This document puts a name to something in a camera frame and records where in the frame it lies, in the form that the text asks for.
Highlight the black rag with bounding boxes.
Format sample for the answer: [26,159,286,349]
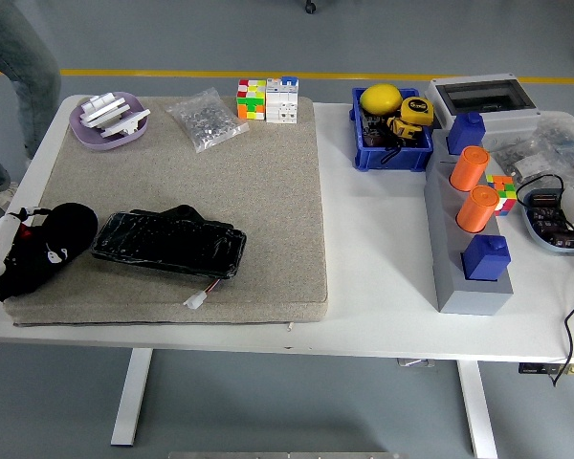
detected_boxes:
[0,202,99,302]

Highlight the grey-brown mat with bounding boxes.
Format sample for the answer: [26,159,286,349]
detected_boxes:
[2,95,329,328]

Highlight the white circuit breaker blue lever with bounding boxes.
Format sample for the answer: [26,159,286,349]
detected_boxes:
[265,75,300,125]

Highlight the blue plastic bin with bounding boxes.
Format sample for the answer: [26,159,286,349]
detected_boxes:
[348,86,435,172]

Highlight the large colourful puzzle cube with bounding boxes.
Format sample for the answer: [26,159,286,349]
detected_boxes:
[235,78,268,121]

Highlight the clear bag of screws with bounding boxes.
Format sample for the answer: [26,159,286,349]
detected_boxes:
[164,86,250,154]

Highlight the yellow black tool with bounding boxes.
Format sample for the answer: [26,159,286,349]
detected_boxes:
[386,117,422,142]

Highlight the yellow lemon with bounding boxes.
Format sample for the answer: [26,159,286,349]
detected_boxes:
[360,83,404,116]

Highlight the yellow black tape measure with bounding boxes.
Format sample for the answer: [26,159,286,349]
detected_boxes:
[400,96,434,128]

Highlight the grey peg base block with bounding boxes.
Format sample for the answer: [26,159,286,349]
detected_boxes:
[423,128,515,317]

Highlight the orange cylinder peg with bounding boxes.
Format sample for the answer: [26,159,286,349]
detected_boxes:
[449,145,490,192]
[455,185,500,234]

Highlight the long white plastic clip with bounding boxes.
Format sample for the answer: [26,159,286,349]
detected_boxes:
[99,108,152,140]

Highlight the blue square peg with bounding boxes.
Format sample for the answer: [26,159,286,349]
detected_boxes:
[460,233,512,282]
[447,111,486,156]

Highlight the small colourful puzzle cube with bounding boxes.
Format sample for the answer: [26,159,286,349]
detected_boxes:
[485,173,516,217]

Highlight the purple tray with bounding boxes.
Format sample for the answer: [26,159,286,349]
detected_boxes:
[68,91,149,152]

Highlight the stacked white plastic parts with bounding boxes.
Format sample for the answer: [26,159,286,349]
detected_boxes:
[79,93,128,129]

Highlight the white table leg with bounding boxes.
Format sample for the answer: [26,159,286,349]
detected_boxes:
[456,359,499,459]
[110,347,154,448]

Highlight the grey-blue tray of electronics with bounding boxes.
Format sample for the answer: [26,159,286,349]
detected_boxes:
[520,188,574,254]

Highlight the clear bag of small parts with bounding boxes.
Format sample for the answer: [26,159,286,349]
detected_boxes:
[482,110,574,192]

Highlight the black table control box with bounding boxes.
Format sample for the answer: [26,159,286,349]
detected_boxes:
[517,362,574,376]

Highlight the person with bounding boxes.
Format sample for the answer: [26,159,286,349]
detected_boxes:
[0,0,62,211]

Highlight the white connector with red wires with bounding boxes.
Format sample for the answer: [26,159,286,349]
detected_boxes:
[182,277,224,308]

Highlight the grey electrical enclosure box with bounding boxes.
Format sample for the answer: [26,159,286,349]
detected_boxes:
[424,72,541,138]

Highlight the black cable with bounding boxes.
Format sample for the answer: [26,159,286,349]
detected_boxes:
[515,173,574,388]

